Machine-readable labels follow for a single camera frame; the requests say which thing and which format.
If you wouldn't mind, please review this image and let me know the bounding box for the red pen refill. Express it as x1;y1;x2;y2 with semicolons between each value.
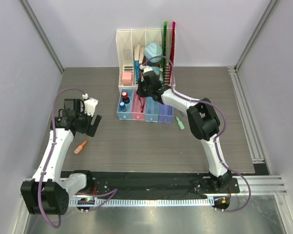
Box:
139;97;146;113
137;96;144;113

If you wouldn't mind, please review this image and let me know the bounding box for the pink plastic drawer bin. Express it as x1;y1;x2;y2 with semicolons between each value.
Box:
131;91;145;121

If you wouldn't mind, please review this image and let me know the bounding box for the purple plastic drawer bin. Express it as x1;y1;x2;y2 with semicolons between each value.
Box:
158;104;174;123

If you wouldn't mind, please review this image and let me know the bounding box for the blue plastic drawer bin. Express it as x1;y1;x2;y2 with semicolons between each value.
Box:
117;89;134;120

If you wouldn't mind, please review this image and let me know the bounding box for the white desktop file organizer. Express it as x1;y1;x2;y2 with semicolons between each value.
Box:
116;28;164;90

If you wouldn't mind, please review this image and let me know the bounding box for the light blue drawer bin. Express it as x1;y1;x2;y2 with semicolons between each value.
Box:
145;97;160;122

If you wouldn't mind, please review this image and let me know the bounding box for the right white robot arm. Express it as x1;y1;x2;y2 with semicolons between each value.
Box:
137;69;232;193

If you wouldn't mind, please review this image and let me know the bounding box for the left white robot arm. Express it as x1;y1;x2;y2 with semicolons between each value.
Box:
21;97;102;215

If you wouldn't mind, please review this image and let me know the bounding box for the pink cube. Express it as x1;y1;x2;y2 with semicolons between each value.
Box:
121;72;133;86

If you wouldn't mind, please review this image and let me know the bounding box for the blue spine book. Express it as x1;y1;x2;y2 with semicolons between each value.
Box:
133;43;142;86

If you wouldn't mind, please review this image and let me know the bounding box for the green transparent ruler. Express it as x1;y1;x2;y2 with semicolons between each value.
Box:
162;21;167;75

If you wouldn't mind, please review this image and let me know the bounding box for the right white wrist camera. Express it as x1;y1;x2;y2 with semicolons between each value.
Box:
140;65;155;81

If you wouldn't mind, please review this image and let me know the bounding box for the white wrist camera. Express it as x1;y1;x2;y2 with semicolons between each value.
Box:
82;94;99;117
140;65;155;81

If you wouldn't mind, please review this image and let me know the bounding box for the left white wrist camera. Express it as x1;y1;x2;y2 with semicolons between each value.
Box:
82;94;99;117

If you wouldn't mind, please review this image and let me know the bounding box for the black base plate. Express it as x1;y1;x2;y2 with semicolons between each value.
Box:
80;171;240;200

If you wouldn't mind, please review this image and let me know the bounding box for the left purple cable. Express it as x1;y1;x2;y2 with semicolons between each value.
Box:
38;88;118;229

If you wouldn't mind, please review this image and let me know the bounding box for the purple cable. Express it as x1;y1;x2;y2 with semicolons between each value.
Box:
140;55;252;213
38;88;118;229

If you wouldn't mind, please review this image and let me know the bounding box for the perforated metal cable tray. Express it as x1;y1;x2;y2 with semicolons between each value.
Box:
68;196;214;208

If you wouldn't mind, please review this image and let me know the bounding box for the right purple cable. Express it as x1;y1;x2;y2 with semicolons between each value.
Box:
140;55;252;213

